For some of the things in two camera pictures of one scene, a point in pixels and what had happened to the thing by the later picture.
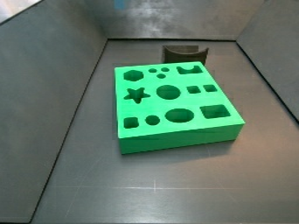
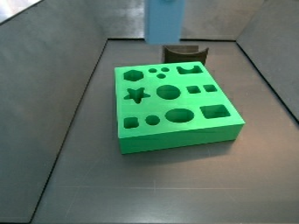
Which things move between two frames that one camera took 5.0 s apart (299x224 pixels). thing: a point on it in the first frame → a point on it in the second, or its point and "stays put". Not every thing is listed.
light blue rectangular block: x=118 y=3 → x=162 y=20
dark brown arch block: x=179 y=53 stays put
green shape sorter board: x=172 y=106 stays put
